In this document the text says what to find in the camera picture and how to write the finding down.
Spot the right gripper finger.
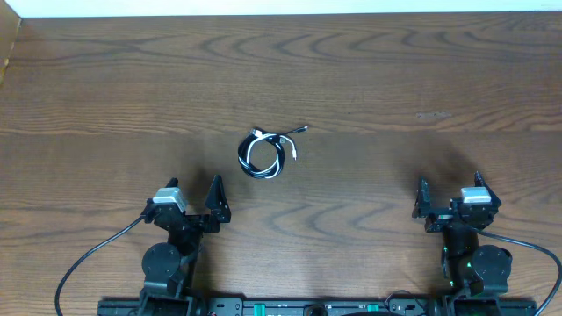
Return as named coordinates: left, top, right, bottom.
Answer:
left=474, top=171, right=499, bottom=202
left=412, top=176, right=431, bottom=218

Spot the white usb cable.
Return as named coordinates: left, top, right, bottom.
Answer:
left=245, top=129, right=299, bottom=179

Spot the black usb cable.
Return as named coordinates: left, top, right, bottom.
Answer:
left=237, top=126, right=309, bottom=180

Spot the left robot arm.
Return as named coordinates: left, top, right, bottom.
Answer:
left=138, top=175, right=232, bottom=316

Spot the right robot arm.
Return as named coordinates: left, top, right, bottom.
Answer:
left=412, top=172, right=513, bottom=315

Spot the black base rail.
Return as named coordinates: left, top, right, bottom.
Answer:
left=97, top=295, right=537, bottom=316

